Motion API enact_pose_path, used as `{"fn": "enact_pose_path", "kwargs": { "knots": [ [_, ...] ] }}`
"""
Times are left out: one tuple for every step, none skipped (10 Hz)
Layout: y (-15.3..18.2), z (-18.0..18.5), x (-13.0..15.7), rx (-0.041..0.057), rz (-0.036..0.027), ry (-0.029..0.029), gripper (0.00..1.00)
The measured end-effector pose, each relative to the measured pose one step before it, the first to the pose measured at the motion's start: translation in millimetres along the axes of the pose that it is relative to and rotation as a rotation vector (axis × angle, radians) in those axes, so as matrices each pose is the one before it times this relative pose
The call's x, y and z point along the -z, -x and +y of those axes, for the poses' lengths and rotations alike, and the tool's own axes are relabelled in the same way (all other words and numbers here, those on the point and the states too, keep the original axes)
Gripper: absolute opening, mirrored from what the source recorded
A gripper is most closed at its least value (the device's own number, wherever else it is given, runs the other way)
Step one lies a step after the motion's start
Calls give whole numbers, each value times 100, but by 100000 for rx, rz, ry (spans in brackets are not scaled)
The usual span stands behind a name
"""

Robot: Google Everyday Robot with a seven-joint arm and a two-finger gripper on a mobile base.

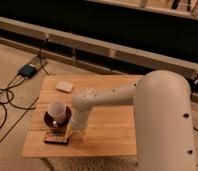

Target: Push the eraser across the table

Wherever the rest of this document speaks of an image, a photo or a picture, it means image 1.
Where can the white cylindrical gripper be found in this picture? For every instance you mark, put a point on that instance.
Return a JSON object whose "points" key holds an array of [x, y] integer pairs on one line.
{"points": [[79, 120]]}

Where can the white ceramic cup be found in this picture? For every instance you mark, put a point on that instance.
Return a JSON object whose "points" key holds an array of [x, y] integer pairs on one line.
{"points": [[57, 110]]}

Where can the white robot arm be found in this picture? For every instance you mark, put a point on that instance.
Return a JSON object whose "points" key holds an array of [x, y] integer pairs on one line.
{"points": [[163, 119]]}

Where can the long wooden beam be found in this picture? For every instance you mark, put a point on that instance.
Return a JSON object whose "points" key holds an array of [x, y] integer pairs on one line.
{"points": [[127, 54]]}

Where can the dark rectangular eraser block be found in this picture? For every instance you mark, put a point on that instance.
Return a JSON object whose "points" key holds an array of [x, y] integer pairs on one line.
{"points": [[56, 138]]}

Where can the white folded cloth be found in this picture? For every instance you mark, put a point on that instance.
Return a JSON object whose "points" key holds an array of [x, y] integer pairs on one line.
{"points": [[65, 86]]}

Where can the dark brown saucer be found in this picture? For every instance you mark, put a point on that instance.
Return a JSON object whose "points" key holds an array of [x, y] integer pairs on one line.
{"points": [[50, 122]]}

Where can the small wooden table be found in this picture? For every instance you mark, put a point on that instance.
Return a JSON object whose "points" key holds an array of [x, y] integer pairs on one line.
{"points": [[110, 130]]}

